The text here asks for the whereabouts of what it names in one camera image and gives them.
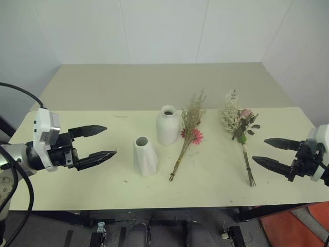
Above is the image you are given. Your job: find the dried bouquet with pink rose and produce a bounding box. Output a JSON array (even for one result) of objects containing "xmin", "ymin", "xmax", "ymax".
[{"xmin": 221, "ymin": 89, "xmax": 261, "ymax": 187}]

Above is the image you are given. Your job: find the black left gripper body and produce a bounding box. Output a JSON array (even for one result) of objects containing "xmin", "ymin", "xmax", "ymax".
[{"xmin": 48, "ymin": 130, "xmax": 79, "ymax": 170}]

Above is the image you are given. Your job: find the black table frame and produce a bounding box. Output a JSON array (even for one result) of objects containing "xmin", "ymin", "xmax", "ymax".
[{"xmin": 30, "ymin": 203, "xmax": 313, "ymax": 228}]

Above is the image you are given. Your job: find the orange floor mat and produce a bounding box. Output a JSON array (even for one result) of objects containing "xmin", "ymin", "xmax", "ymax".
[{"xmin": 259, "ymin": 201, "xmax": 329, "ymax": 247}]

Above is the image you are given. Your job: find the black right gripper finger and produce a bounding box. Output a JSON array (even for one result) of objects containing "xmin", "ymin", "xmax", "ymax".
[
  {"xmin": 252, "ymin": 155, "xmax": 294, "ymax": 179},
  {"xmin": 263, "ymin": 137, "xmax": 302, "ymax": 152}
]

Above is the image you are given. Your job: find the dried bouquet with red daisies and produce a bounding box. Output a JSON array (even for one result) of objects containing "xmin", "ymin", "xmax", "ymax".
[{"xmin": 168, "ymin": 88, "xmax": 208, "ymax": 182}]

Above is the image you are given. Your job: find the white tapered ceramic vase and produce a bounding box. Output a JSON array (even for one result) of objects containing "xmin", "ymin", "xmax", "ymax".
[{"xmin": 133, "ymin": 135, "xmax": 160, "ymax": 178}]

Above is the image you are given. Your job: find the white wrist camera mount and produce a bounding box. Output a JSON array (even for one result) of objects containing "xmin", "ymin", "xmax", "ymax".
[
  {"xmin": 306, "ymin": 124, "xmax": 329, "ymax": 182},
  {"xmin": 32, "ymin": 108, "xmax": 62, "ymax": 173}
]

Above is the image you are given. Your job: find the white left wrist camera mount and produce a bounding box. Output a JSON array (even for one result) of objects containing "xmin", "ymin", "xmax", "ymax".
[{"xmin": 32, "ymin": 108, "xmax": 62, "ymax": 173}]

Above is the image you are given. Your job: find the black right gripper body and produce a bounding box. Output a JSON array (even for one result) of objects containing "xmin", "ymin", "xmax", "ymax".
[{"xmin": 287, "ymin": 139, "xmax": 325, "ymax": 183}]

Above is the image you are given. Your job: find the white bottle-shaped ceramic vase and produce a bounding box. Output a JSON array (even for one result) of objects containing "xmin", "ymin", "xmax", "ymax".
[{"xmin": 156, "ymin": 104, "xmax": 181, "ymax": 146}]

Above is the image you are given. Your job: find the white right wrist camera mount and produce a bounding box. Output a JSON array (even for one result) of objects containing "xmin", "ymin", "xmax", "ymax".
[{"xmin": 306, "ymin": 124, "xmax": 329, "ymax": 182}]

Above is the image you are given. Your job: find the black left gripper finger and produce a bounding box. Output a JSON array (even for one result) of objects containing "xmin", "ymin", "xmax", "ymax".
[
  {"xmin": 68, "ymin": 125, "xmax": 108, "ymax": 138},
  {"xmin": 76, "ymin": 150, "xmax": 118, "ymax": 171}
]

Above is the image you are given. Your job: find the black bracket with silver clamp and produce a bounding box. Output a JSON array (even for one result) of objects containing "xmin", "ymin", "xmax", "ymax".
[
  {"xmin": 89, "ymin": 222, "xmax": 108, "ymax": 247},
  {"xmin": 220, "ymin": 225, "xmax": 248, "ymax": 247}
]

